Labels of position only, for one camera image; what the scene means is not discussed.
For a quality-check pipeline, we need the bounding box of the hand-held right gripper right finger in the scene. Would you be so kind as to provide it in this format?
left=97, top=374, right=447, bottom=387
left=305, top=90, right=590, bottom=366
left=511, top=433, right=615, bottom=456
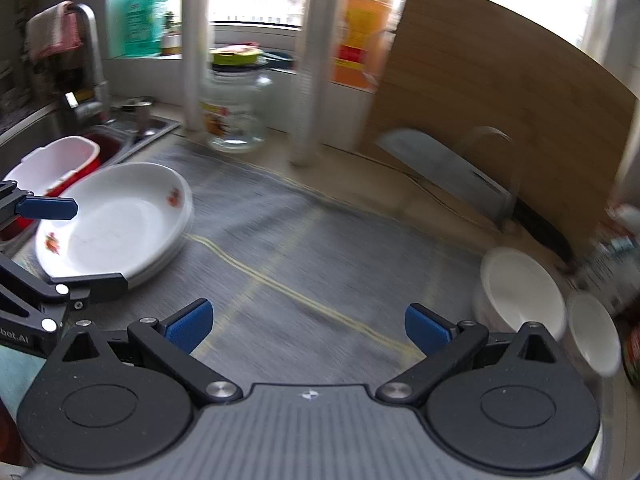
left=375, top=303, right=560, bottom=406

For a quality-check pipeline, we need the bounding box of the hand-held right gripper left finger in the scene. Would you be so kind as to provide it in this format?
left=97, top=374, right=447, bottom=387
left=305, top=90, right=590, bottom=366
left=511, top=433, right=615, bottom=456
left=60, top=298, right=240, bottom=406

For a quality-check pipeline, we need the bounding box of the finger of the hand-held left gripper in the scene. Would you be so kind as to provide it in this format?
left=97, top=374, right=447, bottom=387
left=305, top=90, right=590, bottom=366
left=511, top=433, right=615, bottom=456
left=0, top=254, right=127, bottom=334
left=0, top=180, right=79, bottom=243

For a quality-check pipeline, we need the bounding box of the white bowl with floral print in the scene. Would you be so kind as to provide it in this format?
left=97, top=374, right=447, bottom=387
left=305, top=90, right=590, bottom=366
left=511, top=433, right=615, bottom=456
left=472, top=247, right=567, bottom=347

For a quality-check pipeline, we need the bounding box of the white bowl pink flower print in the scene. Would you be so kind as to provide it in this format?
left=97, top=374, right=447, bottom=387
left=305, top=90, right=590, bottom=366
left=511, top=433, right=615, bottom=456
left=566, top=292, right=622, bottom=378

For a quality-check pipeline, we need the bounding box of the red and white plastic basket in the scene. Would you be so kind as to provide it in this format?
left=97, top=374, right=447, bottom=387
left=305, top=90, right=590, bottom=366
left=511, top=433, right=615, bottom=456
left=0, top=136, right=101, bottom=241

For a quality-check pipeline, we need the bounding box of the red plastic basin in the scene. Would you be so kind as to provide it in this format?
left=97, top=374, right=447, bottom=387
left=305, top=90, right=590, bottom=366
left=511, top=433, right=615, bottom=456
left=80, top=130, right=136, bottom=168

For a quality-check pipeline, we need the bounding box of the stainless steel sink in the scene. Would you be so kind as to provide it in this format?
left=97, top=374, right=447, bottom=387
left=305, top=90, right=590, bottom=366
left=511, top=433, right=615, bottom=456
left=0, top=97, right=182, bottom=181

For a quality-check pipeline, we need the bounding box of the grey checked dish mat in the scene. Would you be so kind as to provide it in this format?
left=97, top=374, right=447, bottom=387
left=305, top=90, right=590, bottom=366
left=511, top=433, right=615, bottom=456
left=12, top=140, right=506, bottom=396

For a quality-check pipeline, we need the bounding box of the metal faucet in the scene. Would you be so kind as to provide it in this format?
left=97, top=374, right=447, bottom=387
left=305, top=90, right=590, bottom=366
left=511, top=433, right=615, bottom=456
left=62, top=4, right=113, bottom=126

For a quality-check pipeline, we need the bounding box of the pink dish cloth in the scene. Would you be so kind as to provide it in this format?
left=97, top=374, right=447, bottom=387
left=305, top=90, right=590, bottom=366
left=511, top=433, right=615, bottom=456
left=25, top=1, right=83, bottom=61

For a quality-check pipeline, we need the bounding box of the clear plastic bottle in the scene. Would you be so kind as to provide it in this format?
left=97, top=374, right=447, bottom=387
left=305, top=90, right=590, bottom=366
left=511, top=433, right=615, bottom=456
left=575, top=230, right=640, bottom=311

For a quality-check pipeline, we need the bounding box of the short plastic wrap roll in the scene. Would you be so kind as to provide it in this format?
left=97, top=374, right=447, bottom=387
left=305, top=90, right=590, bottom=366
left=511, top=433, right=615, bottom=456
left=181, top=0, right=213, bottom=131

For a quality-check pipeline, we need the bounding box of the glass jar with yellow lid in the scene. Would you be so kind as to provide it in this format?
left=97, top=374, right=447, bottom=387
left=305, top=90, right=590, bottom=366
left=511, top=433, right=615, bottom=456
left=199, top=45, right=273, bottom=153

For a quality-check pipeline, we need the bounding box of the small potted plant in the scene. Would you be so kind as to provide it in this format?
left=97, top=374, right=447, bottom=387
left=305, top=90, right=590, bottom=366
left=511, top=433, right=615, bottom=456
left=161, top=10, right=182, bottom=57

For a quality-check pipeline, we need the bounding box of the green detergent bottle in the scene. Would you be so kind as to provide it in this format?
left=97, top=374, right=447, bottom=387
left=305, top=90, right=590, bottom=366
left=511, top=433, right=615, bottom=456
left=124, top=0, right=171, bottom=58

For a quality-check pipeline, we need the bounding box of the wooden cutting board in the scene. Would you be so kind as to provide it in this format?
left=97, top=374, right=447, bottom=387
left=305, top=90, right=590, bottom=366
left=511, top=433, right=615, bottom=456
left=360, top=0, right=640, bottom=261

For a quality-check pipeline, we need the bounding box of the blue container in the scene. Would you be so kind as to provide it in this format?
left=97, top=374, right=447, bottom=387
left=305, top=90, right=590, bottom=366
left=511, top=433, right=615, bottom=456
left=260, top=50, right=297, bottom=73

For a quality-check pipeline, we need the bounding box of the orange cooking oil jug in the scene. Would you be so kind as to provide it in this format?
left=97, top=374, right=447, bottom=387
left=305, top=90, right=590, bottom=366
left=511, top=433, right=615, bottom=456
left=332, top=0, right=401, bottom=93

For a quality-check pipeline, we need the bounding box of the santoku knife black handle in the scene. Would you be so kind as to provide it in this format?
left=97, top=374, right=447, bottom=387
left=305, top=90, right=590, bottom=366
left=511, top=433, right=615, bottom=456
left=377, top=127, right=576, bottom=267

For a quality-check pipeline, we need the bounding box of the metal wire rack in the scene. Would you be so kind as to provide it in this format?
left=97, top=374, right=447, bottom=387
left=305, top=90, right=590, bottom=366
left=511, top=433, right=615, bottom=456
left=400, top=125, right=523, bottom=233

